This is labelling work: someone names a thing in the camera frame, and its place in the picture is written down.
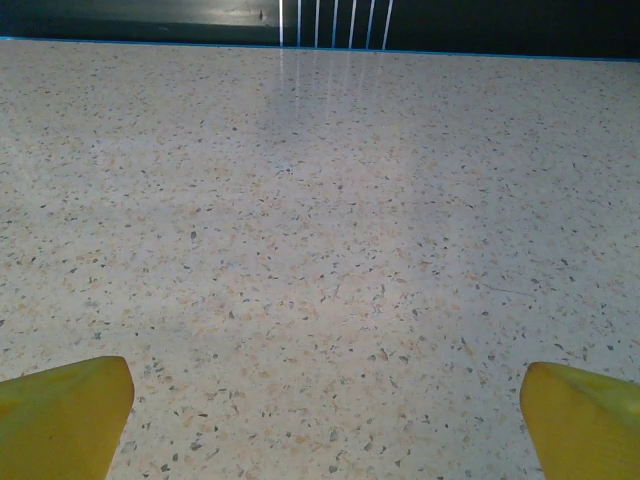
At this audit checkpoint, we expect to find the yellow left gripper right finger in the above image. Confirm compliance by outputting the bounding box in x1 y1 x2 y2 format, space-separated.
519 361 640 480

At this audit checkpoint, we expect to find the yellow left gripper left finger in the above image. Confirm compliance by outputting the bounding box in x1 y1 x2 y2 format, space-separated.
0 355 135 480

